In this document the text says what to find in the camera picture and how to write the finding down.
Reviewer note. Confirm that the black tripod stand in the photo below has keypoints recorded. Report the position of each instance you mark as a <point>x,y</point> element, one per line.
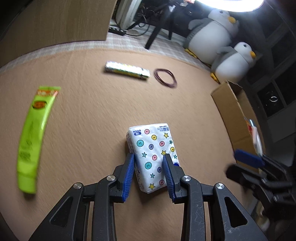
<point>166,14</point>

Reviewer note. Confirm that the green tube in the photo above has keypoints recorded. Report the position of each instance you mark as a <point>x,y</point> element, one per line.
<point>31,138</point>

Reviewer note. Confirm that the cardboard box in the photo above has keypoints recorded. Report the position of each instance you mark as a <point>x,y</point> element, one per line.
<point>236,112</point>

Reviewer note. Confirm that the black power strip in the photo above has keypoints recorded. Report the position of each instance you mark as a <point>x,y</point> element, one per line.
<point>117,31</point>

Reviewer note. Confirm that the penguin plush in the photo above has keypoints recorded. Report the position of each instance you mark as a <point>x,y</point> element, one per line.
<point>209,34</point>
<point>233,63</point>

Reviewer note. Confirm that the patterned white lighter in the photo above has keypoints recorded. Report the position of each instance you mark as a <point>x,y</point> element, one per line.
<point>125,69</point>

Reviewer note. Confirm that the wooden cabinet panel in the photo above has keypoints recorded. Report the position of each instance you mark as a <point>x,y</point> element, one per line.
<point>45,23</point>

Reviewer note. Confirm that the front penguin plush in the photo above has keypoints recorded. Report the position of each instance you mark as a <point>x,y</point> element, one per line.
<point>233,63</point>

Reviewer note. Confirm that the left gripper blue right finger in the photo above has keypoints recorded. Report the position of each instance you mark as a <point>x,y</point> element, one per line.
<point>173,174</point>

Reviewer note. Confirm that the pink white tube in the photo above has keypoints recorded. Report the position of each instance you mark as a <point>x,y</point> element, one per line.
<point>255,138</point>

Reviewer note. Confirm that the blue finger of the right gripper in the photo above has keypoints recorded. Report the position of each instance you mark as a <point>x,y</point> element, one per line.
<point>249,159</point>

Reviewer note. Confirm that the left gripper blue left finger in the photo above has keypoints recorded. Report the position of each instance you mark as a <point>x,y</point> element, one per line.
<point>124,176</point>

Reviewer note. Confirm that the rear penguin plush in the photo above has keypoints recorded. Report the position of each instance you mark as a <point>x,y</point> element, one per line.
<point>209,34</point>

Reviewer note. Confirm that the plaid bed sheet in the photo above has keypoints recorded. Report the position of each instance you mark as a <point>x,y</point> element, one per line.
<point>114,42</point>

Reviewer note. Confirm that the white tissue pack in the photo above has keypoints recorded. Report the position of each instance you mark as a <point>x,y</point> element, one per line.
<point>149,143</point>

